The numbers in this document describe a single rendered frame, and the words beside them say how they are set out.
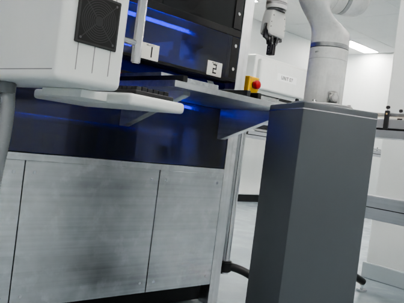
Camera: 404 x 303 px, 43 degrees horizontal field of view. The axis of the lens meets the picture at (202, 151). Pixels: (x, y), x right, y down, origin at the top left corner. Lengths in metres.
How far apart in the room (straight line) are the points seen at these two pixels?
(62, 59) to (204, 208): 1.22
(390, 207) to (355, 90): 8.70
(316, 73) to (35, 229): 1.04
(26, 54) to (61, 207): 0.70
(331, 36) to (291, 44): 8.38
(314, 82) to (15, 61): 0.87
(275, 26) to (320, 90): 0.54
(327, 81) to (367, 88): 9.54
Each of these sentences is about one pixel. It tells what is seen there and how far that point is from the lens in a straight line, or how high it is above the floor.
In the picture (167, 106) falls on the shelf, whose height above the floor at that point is 0.79.
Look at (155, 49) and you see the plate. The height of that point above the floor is 1.03.
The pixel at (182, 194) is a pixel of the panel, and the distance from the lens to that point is 2.13.
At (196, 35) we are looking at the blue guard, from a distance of 2.15.
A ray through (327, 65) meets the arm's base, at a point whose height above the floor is 0.99.
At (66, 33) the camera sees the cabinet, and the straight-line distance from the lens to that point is 1.19.
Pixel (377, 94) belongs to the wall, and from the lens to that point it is 11.03.
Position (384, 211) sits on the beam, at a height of 0.48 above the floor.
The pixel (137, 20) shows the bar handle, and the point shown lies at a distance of 1.33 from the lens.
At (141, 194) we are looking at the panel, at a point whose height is 0.48.
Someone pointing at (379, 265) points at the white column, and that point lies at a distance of 3.40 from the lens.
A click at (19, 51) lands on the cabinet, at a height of 0.86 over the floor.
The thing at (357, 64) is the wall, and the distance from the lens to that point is 11.40.
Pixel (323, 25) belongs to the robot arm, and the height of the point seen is 1.11.
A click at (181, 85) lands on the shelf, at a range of 1.56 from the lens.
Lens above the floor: 0.70
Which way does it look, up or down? 1 degrees down
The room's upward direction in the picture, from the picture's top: 7 degrees clockwise
